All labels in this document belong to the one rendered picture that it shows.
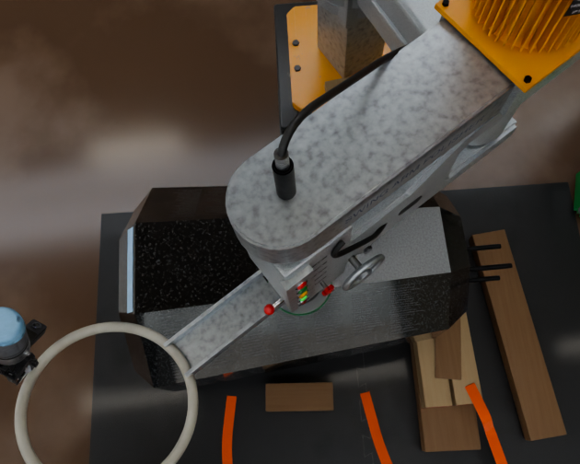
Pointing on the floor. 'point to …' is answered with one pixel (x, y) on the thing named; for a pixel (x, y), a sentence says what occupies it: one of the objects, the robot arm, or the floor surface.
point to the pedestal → (284, 63)
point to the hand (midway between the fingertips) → (26, 366)
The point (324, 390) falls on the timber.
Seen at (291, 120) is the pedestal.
